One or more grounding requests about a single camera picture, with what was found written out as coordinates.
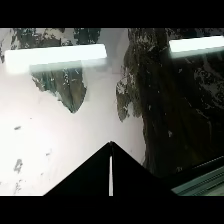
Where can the silver frame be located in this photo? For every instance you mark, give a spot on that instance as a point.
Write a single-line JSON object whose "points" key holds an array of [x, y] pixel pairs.
{"points": [[203, 183]]}

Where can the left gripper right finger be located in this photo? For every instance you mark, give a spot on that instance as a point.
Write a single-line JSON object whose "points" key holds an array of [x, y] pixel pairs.
{"points": [[133, 176]]}

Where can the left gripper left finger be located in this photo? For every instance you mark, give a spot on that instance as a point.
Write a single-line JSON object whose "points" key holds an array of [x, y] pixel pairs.
{"points": [[90, 176]]}

